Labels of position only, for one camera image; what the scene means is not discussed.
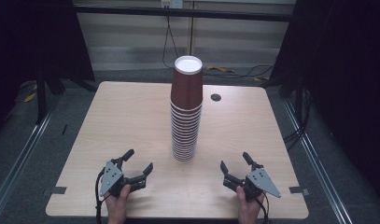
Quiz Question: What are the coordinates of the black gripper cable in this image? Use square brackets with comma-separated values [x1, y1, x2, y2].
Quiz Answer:
[94, 167, 107, 224]
[255, 191, 271, 224]

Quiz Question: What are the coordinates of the black cable bundle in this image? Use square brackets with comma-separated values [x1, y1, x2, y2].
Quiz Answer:
[282, 88, 314, 152]

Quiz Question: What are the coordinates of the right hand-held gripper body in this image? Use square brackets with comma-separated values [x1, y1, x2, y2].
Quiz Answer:
[243, 164, 282, 202]

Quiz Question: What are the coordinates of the stack of brown paper cups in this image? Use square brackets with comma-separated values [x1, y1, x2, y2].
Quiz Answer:
[169, 55, 204, 163]

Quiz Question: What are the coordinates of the black horizontal metal bar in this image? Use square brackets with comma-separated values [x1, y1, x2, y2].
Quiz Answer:
[73, 4, 294, 23]

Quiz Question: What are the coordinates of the grey table edge bracket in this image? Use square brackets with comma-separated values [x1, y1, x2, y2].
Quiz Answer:
[289, 186, 310, 197]
[42, 186, 67, 197]

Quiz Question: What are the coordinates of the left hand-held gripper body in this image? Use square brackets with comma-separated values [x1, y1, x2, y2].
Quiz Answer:
[99, 158, 130, 199]

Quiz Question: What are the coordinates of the black floor cable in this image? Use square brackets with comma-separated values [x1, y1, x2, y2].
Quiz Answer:
[203, 63, 276, 79]

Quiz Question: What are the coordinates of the grey metal floor rail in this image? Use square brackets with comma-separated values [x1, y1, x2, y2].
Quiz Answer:
[282, 98, 354, 224]
[0, 101, 56, 217]

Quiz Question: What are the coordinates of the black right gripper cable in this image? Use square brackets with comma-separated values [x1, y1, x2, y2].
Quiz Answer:
[255, 191, 271, 224]

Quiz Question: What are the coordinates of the black metal stand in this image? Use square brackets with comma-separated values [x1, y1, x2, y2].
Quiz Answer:
[34, 60, 49, 125]

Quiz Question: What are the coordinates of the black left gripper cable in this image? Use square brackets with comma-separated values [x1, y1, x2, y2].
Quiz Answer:
[94, 167, 107, 224]

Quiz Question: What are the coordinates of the person's left hand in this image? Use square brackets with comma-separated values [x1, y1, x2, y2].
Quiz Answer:
[104, 184, 132, 221]

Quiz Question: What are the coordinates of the person's right hand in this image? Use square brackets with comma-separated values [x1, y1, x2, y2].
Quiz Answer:
[235, 185, 266, 223]

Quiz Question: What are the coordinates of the white wall outlet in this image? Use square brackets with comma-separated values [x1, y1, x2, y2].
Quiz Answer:
[160, 0, 184, 9]

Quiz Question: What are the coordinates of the black hanging wall cable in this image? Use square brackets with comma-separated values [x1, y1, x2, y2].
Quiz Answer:
[162, 7, 181, 69]

